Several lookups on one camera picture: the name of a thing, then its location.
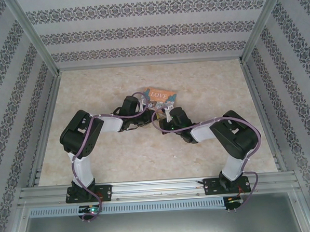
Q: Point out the right circuit board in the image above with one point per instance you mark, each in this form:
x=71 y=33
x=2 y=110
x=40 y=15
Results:
x=234 y=200

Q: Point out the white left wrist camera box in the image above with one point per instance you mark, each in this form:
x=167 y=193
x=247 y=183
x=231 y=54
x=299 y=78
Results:
x=143 y=101

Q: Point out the grey metal sheet panel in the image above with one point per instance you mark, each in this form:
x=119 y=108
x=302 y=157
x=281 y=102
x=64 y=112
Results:
x=160 y=226

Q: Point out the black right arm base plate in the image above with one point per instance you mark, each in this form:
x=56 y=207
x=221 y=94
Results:
x=210 y=186

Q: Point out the aluminium frame post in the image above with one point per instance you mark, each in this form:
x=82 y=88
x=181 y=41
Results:
x=34 y=36
x=262 y=22

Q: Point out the aluminium side rail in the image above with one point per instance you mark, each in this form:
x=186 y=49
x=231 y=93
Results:
x=261 y=110
x=47 y=121

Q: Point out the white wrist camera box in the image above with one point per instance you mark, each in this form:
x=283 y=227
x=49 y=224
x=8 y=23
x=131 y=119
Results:
x=169 y=114
x=143 y=101

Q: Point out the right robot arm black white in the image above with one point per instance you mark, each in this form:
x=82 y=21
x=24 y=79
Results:
x=236 y=132

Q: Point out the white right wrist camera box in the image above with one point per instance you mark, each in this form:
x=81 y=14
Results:
x=169 y=114

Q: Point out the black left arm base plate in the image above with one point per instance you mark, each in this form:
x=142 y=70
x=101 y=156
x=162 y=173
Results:
x=107 y=192

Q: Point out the aluminium back rail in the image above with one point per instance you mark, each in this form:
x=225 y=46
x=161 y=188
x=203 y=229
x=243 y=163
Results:
x=149 y=64

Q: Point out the aluminium mounting rail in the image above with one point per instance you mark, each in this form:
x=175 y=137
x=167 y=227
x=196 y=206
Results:
x=153 y=188

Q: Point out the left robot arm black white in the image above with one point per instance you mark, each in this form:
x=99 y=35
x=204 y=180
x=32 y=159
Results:
x=80 y=133

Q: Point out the orange LOVE bear tin box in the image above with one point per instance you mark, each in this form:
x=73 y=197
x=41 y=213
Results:
x=160 y=95

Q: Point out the left circuit board green LED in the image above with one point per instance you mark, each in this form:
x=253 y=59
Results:
x=91 y=209

